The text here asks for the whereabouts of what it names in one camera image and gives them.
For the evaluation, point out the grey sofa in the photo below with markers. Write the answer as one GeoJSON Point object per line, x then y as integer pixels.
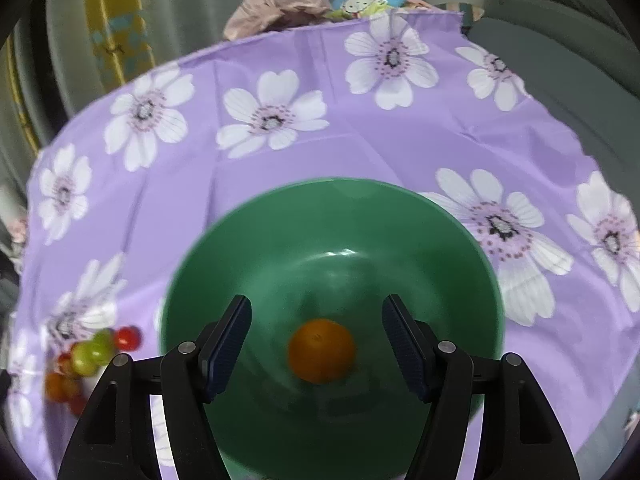
{"type": "Point", "coordinates": [560, 45]}

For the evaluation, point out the orange tangerine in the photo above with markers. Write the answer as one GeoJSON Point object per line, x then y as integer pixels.
{"type": "Point", "coordinates": [322, 351]}

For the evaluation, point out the yellow patterned board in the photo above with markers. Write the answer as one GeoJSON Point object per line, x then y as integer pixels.
{"type": "Point", "coordinates": [115, 20]}

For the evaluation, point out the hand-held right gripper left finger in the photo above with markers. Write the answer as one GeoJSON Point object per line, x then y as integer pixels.
{"type": "Point", "coordinates": [226, 352]}

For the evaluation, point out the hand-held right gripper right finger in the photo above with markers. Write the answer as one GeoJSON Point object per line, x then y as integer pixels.
{"type": "Point", "coordinates": [406, 350]}

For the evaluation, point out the purple floral tablecloth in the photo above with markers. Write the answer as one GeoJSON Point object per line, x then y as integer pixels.
{"type": "Point", "coordinates": [310, 110]}

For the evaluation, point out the yellow-green cherry tomato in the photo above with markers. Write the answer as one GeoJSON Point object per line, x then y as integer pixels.
{"type": "Point", "coordinates": [83, 360]}
{"type": "Point", "coordinates": [103, 344]}

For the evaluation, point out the green plastic bowl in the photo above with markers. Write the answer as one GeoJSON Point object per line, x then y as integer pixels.
{"type": "Point", "coordinates": [350, 240]}

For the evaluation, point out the pink crumpled cloth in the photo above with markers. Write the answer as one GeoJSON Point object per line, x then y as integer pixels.
{"type": "Point", "coordinates": [272, 7]}

